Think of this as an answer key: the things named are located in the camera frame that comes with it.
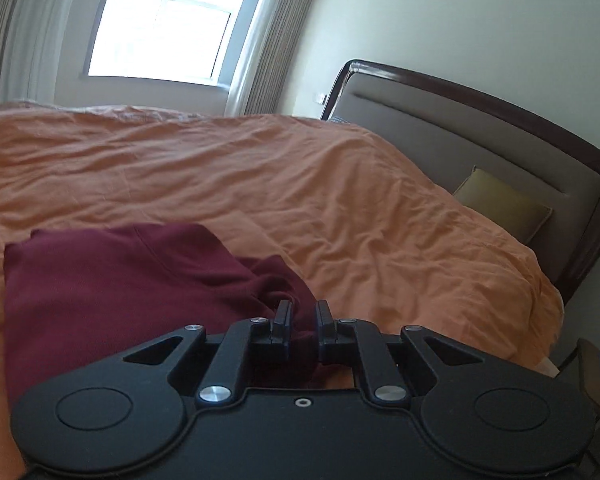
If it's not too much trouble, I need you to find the dark chair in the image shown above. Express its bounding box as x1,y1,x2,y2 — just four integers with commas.
562,337,600,480

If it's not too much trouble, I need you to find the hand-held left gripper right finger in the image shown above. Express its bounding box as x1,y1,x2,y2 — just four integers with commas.
314,300,486,407

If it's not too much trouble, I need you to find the padded headboard with wooden frame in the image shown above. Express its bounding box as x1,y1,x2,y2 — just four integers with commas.
321,59,600,306

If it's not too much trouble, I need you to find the white-framed window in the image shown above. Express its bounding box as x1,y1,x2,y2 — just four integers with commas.
82,0,277,87

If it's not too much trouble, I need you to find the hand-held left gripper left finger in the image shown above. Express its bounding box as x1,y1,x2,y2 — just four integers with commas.
122,300,294,408

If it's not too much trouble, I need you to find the orange bed blanket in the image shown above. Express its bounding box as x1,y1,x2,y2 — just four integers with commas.
0,101,565,480

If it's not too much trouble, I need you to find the maroon garment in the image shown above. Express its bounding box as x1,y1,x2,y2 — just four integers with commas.
2,222,352,413

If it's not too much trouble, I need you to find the beige pleated curtain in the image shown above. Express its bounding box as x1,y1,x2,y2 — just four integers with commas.
0,0,117,111
224,0,329,117

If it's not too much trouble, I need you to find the olive green pillow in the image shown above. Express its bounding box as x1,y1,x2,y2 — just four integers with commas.
452,166,554,245

